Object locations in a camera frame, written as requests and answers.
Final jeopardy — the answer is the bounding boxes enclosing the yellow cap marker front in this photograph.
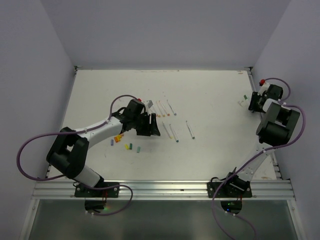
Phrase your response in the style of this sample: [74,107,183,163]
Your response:
[152,105,161,118]

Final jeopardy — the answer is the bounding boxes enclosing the orange cap marker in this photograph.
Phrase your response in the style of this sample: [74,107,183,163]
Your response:
[159,101,170,116]

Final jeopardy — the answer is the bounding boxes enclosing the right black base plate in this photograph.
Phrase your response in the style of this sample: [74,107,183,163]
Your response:
[206,181,253,198]

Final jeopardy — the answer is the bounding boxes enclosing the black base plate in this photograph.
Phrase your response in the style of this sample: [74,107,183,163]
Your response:
[206,181,253,198]
[74,182,120,198]

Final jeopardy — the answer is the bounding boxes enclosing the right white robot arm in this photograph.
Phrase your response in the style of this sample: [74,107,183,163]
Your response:
[222,79,301,197]

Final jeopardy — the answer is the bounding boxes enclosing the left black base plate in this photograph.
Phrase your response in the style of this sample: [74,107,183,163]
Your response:
[74,182,120,198]

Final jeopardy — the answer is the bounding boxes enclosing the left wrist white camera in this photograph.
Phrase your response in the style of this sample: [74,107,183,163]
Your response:
[144,100,154,109]

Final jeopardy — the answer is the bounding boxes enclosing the aluminium front rail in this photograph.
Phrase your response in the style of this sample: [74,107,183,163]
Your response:
[31,179,295,201]

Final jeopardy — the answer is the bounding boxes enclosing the small yellow cap marker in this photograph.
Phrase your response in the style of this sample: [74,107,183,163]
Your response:
[162,122,173,139]

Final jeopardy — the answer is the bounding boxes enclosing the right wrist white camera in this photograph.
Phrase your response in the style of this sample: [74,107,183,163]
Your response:
[258,79,271,96]

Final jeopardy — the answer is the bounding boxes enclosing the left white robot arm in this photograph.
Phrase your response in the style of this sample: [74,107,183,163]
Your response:
[46,99,161,197]

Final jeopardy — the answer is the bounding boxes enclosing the mint cap marker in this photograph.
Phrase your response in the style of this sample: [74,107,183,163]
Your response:
[185,120,195,140]

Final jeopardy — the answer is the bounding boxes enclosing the wrist white camera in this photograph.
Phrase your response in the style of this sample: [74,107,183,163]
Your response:
[144,100,154,109]
[258,79,271,96]

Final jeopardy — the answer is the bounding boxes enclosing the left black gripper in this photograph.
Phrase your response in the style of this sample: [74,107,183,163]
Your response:
[132,112,160,136]

